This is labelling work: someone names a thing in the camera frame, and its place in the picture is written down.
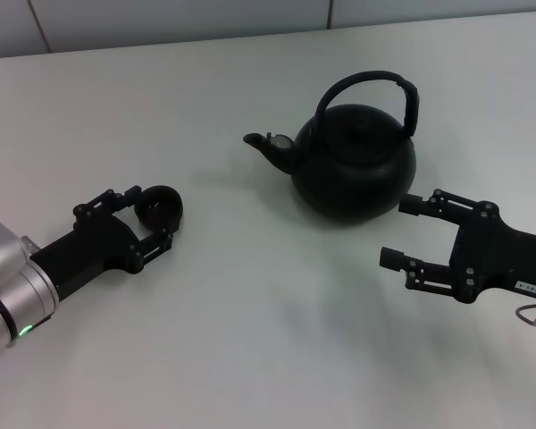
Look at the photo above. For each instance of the black round teapot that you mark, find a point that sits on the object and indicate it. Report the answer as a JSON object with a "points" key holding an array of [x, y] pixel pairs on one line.
{"points": [[353, 179]]}

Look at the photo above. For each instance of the small black teacup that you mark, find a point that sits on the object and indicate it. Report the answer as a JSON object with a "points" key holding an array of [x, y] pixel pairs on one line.
{"points": [[161, 215]]}

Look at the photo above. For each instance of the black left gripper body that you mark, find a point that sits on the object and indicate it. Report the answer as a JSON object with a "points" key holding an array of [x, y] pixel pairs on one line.
{"points": [[94, 246]]}

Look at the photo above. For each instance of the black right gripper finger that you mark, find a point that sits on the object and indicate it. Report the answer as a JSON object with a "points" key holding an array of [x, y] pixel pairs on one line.
{"points": [[411, 203], [391, 258]]}

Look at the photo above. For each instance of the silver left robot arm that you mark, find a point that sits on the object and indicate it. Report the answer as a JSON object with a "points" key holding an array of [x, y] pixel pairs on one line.
{"points": [[27, 299]]}

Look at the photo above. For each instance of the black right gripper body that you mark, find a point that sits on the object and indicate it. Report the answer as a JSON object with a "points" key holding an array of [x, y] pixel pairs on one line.
{"points": [[496, 254]]}

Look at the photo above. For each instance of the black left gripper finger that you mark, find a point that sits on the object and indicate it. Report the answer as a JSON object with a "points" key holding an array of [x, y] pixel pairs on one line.
{"points": [[156, 246], [111, 201]]}

